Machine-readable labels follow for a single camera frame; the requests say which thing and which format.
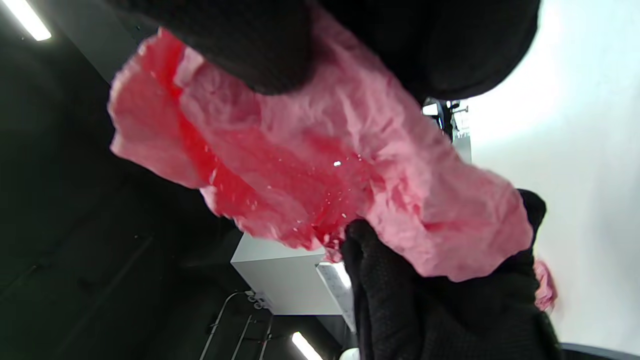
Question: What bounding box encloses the person's left hand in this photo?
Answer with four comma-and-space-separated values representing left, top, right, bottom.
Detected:
340, 189, 563, 360

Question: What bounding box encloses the person's right hand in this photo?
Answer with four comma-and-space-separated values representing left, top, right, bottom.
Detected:
107, 0, 542, 103

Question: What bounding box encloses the pink wrinkled paper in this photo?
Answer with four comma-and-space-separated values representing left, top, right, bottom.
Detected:
107, 5, 535, 283
532, 257, 558, 312

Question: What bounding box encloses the ceiling light strip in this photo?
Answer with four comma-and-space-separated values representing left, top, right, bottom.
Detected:
291, 331, 325, 360
0, 0, 52, 42

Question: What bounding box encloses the white ceiling box unit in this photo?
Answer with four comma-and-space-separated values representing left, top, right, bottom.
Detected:
230, 234, 357, 333

